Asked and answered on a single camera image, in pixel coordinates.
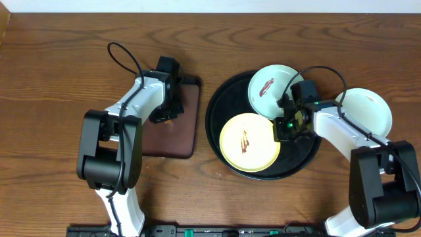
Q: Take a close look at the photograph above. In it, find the green yellow sponge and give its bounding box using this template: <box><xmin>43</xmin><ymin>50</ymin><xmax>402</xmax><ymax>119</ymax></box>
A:
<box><xmin>164</xmin><ymin>120</ymin><xmax>174</xmax><ymax>125</ymax></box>

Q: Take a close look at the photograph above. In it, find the yellow plate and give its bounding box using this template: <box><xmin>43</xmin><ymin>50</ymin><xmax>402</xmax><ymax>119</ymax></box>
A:
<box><xmin>219</xmin><ymin>113</ymin><xmax>281</xmax><ymax>172</ymax></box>

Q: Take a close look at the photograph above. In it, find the light green plate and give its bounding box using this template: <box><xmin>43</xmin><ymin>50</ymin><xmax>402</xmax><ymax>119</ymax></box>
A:
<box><xmin>247</xmin><ymin>65</ymin><xmax>297</xmax><ymax>120</ymax></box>
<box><xmin>342</xmin><ymin>88</ymin><xmax>393</xmax><ymax>138</ymax></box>

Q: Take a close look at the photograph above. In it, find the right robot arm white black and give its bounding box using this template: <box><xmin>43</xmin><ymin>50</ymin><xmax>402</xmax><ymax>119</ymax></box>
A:
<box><xmin>274</xmin><ymin>95</ymin><xmax>420</xmax><ymax>236</ymax></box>

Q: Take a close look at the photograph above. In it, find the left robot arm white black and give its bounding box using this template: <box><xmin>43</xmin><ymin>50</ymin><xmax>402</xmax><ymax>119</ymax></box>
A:
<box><xmin>76</xmin><ymin>69</ymin><xmax>179</xmax><ymax>236</ymax></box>

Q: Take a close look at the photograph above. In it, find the black rectangular sponge tray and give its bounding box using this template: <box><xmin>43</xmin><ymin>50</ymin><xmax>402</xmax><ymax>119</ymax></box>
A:
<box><xmin>142</xmin><ymin>77</ymin><xmax>201</xmax><ymax>159</ymax></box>

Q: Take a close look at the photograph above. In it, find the round black serving tray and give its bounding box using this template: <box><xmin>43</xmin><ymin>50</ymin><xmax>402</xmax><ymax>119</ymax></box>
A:
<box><xmin>205</xmin><ymin>70</ymin><xmax>322</xmax><ymax>180</ymax></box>

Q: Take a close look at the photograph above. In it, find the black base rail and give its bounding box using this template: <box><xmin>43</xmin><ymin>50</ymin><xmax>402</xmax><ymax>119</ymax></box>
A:
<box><xmin>65</xmin><ymin>224</ymin><xmax>395</xmax><ymax>237</ymax></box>

